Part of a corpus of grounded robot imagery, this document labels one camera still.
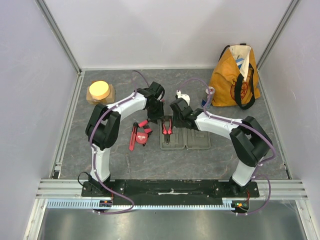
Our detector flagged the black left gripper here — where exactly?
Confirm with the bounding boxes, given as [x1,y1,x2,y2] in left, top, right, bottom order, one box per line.
[146,100,164,125]

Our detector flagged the pink handled pliers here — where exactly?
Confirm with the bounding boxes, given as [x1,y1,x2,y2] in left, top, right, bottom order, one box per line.
[160,116,173,145]

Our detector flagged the grey plastic tool case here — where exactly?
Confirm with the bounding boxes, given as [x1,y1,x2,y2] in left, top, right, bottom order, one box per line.
[158,120,211,151]

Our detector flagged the pink utility knife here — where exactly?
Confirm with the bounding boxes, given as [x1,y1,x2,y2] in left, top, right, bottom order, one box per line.
[128,122,139,151]

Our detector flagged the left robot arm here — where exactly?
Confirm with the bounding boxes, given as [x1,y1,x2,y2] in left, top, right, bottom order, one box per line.
[85,82,165,197]

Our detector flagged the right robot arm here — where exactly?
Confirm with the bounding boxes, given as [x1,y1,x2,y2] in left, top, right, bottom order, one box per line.
[170,97,275,197]

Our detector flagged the hex keys in pink holder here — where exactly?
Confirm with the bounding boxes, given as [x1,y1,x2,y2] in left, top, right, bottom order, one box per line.
[138,119,153,137]

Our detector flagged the energy drink can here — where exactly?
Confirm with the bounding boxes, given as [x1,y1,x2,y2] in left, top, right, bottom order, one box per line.
[201,86,215,108]

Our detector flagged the pink tape measure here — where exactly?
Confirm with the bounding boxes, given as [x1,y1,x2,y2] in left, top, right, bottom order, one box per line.
[135,132,149,146]

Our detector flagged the yellow round sponge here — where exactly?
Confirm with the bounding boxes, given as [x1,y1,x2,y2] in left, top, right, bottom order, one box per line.
[89,80,110,101]

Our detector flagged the yellow tote bag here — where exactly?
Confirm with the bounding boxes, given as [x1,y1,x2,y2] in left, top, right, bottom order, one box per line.
[209,43,261,110]

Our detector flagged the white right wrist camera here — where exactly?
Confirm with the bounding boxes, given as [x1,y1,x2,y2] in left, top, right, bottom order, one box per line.
[175,90,191,106]

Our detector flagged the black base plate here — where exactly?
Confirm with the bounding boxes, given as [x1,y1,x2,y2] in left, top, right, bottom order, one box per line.
[81,178,261,201]

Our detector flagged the grey cable duct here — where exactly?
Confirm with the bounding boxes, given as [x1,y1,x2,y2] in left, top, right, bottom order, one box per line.
[46,199,235,211]

